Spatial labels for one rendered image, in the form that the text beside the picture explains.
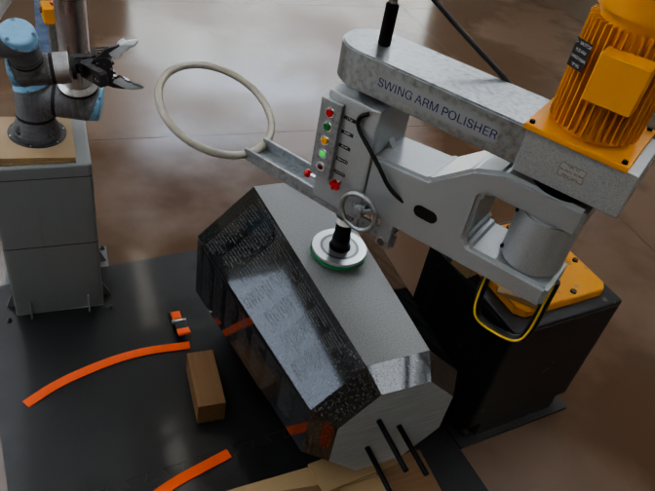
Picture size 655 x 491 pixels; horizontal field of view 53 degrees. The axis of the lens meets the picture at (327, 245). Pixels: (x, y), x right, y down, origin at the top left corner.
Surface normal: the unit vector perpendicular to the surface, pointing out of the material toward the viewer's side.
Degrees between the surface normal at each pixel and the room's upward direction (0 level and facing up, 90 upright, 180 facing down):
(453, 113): 90
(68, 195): 90
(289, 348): 45
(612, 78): 90
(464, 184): 90
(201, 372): 0
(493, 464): 0
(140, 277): 0
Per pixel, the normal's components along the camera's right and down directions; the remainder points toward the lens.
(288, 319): -0.52, -0.41
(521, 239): -0.86, 0.22
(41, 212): 0.33, 0.65
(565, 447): 0.15, -0.76
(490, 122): -0.58, 0.45
